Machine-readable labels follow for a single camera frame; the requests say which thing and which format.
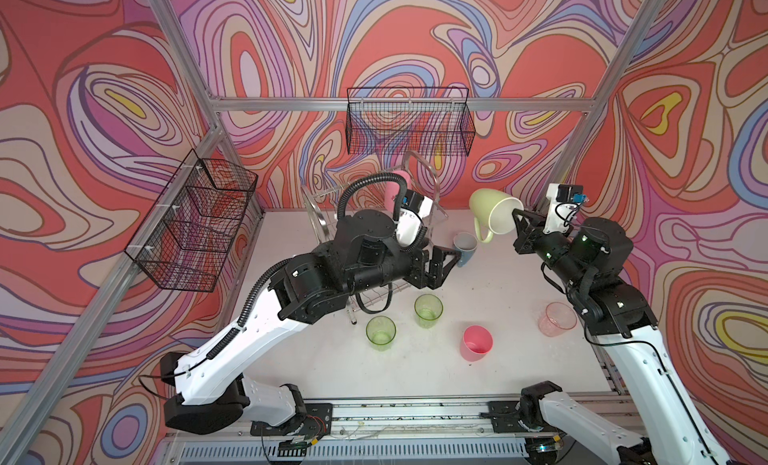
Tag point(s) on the black wire basket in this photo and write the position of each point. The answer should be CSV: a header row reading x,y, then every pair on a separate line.
x,y
394,120
200,210

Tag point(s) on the steel two-tier dish rack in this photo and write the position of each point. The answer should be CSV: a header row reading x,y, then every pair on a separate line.
x,y
357,241

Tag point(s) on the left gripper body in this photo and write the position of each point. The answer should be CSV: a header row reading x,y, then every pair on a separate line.
x,y
408,267

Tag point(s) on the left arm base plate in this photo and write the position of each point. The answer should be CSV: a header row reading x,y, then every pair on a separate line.
x,y
315,422

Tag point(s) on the green transparent cup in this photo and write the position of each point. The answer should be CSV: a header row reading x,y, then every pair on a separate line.
x,y
381,332
429,309

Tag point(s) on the blue ceramic mug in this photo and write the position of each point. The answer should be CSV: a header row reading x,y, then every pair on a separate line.
x,y
466,244

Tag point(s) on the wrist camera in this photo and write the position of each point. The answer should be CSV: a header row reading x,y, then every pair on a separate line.
x,y
415,208
565,201

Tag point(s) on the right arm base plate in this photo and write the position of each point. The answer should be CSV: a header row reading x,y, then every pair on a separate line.
x,y
510,417

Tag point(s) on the clear pink glass cup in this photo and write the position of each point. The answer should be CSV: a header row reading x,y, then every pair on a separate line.
x,y
556,319

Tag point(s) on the black wire basket left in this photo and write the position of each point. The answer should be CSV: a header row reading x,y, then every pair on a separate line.
x,y
200,210

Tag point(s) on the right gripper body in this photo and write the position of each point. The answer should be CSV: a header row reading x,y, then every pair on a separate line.
x,y
550,247

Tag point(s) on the green transparent cup right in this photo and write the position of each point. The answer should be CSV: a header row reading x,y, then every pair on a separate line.
x,y
429,309

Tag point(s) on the black wire basket back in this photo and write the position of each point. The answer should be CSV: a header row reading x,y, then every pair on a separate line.
x,y
394,120

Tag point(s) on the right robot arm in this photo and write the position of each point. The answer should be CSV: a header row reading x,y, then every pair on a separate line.
x,y
617,319

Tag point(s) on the light green ceramic mug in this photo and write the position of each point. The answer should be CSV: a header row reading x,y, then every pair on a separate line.
x,y
493,213

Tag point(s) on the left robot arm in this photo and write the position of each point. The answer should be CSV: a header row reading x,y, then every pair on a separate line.
x,y
211,389

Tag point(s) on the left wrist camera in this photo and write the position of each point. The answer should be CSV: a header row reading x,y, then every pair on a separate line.
x,y
415,208

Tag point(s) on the green transparent cup left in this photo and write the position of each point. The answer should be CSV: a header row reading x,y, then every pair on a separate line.
x,y
381,332

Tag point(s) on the pink plastic cup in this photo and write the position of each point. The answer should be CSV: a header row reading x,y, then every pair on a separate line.
x,y
476,343
391,189

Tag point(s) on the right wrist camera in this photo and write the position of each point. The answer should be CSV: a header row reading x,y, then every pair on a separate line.
x,y
565,201

